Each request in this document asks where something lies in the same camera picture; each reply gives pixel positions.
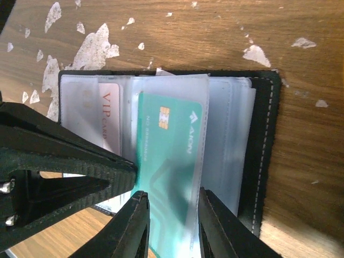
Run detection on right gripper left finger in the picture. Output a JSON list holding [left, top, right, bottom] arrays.
[[71, 191, 150, 257]]

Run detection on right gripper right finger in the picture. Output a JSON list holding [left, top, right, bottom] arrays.
[[198, 187, 281, 257]]

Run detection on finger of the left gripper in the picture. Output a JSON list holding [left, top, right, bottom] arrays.
[[1, 170, 135, 250], [1, 102, 137, 172]]

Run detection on white red VIP card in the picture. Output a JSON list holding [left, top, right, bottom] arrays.
[[99, 83, 121, 155]]

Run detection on black leather card holder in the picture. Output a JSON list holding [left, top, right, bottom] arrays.
[[58, 68, 282, 239]]

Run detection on teal credit card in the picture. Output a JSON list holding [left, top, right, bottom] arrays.
[[135, 93, 203, 257]]

